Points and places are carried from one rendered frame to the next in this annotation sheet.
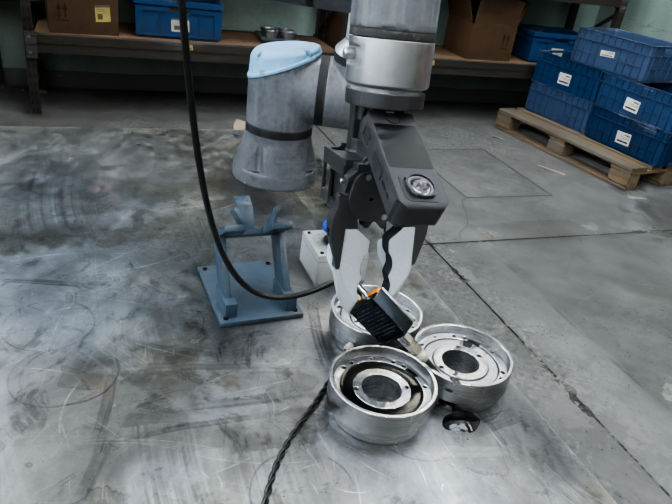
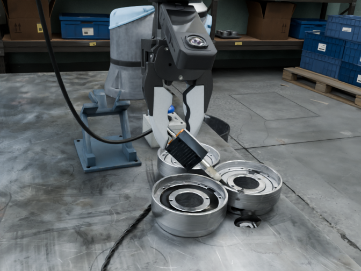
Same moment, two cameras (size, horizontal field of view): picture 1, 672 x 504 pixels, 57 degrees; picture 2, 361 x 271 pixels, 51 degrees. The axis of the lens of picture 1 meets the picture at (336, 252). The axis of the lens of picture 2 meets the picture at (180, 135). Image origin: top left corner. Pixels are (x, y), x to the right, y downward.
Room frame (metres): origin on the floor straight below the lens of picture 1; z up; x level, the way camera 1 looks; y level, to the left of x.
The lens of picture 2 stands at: (0.03, -0.07, 1.12)
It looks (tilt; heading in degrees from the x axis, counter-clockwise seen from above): 23 degrees down; 3
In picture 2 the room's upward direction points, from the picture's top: 3 degrees clockwise
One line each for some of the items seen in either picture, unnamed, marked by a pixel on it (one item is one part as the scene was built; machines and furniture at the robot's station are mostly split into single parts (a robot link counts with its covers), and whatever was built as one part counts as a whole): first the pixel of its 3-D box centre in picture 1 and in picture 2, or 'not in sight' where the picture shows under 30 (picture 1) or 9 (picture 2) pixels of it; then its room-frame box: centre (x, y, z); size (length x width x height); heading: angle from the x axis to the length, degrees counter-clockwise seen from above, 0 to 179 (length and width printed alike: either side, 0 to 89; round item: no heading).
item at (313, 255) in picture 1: (332, 253); (163, 127); (0.74, 0.00, 0.82); 0.08 x 0.07 x 0.05; 24
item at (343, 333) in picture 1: (374, 323); (188, 164); (0.59, -0.06, 0.82); 0.10 x 0.10 x 0.04
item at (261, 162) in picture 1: (277, 148); (131, 74); (1.05, 0.13, 0.85); 0.15 x 0.15 x 0.10
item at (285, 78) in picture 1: (287, 83); (134, 31); (1.05, 0.12, 0.97); 0.13 x 0.12 x 0.14; 92
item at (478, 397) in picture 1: (458, 367); (245, 187); (0.53, -0.15, 0.82); 0.10 x 0.10 x 0.04
